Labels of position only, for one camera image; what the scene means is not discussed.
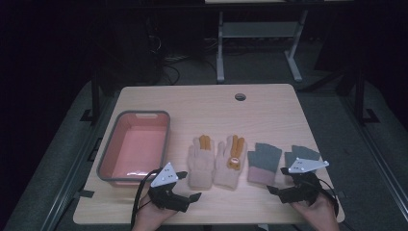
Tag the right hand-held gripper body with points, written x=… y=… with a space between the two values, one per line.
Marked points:
x=303 y=189

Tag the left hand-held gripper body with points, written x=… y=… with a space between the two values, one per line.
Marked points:
x=166 y=192

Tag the plain beige glove orange fingers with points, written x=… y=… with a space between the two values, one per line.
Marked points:
x=200 y=166

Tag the beige glove with bear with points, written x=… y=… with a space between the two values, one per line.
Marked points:
x=228 y=170

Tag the pink basin with grey rim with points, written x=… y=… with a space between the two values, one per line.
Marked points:
x=138 y=150

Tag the person's left hand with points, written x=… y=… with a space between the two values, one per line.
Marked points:
x=149 y=218

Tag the person's right hand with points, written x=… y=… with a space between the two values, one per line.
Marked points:
x=320 y=216

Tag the black tape strip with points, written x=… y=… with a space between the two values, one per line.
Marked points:
x=339 y=193
x=86 y=193

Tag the black stand post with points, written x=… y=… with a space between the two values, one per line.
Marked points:
x=95 y=96
x=359 y=96

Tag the grey metal desk frame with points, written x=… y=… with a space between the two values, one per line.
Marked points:
x=256 y=29

